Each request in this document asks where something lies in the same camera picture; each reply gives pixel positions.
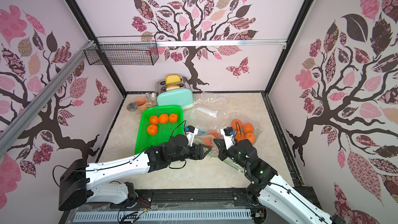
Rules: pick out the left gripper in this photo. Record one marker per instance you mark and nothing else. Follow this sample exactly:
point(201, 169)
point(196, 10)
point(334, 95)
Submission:
point(199, 155)

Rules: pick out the clear green-zip bag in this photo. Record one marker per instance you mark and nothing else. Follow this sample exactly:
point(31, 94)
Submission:
point(207, 139)

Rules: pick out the orange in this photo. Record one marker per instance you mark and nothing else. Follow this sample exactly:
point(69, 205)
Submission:
point(154, 120)
point(164, 118)
point(152, 129)
point(173, 118)

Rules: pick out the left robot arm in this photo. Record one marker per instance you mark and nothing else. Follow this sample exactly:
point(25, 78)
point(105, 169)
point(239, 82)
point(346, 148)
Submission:
point(84, 182)

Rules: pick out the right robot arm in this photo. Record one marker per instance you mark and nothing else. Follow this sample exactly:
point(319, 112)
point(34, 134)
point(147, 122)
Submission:
point(269, 189)

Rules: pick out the clear green-strip bag of oranges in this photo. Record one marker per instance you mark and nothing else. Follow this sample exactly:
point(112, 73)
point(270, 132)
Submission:
point(245, 128)

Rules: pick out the green plastic basket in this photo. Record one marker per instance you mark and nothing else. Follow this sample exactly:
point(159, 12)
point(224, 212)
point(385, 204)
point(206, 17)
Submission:
point(165, 130)

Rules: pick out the mint green toaster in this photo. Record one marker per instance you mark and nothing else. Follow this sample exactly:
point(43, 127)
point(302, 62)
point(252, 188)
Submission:
point(182, 97)

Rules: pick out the pink ceramic mug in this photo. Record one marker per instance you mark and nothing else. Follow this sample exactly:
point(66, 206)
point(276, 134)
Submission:
point(143, 104)

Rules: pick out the yellow toast slice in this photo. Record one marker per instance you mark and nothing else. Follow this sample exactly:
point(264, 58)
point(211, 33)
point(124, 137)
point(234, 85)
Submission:
point(172, 79)

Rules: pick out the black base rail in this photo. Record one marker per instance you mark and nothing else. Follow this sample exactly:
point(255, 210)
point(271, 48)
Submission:
point(182, 199)

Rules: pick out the white slotted cable duct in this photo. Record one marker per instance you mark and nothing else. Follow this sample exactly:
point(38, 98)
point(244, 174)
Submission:
point(206, 216)

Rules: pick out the black wire wall basket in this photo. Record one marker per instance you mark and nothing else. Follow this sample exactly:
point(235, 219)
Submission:
point(123, 50)

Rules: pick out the aluminium rail bar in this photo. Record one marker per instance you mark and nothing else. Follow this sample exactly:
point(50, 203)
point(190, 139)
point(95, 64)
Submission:
point(14, 130)

